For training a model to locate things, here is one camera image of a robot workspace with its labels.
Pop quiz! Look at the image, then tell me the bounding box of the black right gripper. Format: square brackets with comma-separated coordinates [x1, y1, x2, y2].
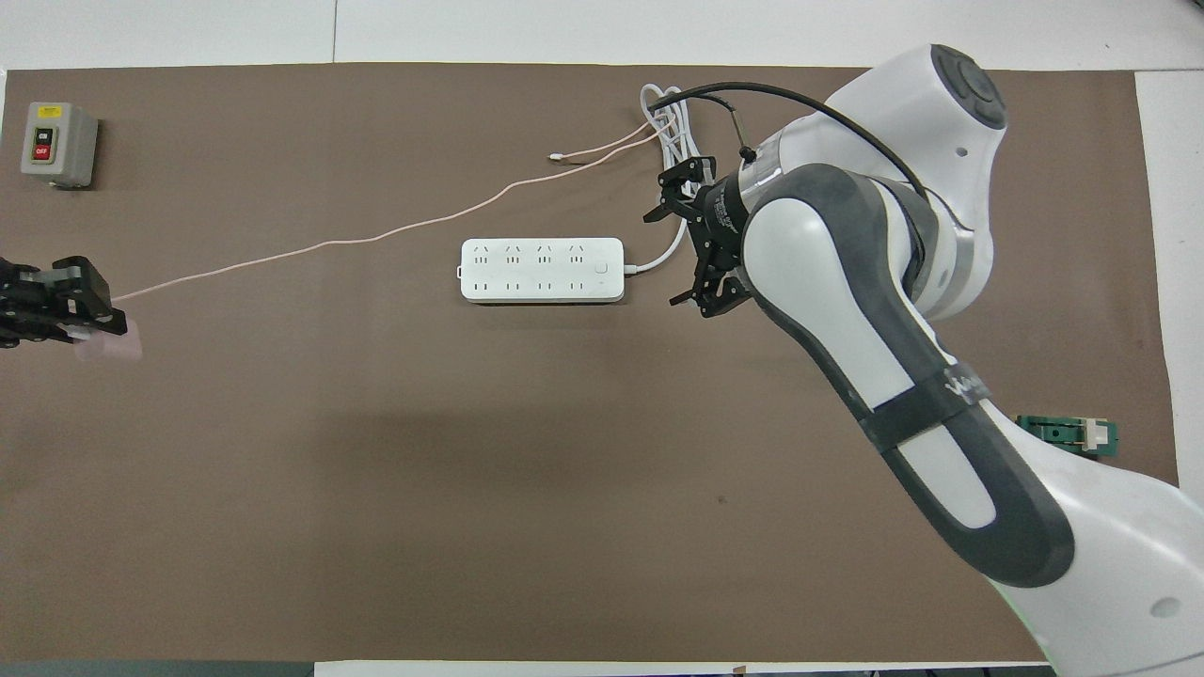
[644, 157, 753, 318]

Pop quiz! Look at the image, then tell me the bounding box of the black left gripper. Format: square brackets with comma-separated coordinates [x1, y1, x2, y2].
[0, 256, 128, 349]

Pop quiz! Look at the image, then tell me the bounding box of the pink charger adapter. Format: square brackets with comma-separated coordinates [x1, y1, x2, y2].
[73, 320, 145, 364]

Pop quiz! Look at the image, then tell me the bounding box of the white power strip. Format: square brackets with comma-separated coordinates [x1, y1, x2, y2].
[458, 237, 626, 304]

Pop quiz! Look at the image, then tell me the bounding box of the pink charging cable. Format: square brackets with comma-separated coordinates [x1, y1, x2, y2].
[111, 113, 674, 304]

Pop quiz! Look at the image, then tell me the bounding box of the brown table mat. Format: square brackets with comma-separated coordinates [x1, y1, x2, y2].
[0, 62, 1201, 665]

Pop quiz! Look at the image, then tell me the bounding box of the green circuit board module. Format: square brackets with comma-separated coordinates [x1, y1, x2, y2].
[1014, 414, 1121, 460]

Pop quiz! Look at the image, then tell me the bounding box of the white power cord with plug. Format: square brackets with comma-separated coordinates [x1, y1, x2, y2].
[623, 83, 704, 276]

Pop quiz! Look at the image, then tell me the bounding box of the grey on-off switch box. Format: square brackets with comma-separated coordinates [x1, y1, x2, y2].
[21, 102, 101, 191]

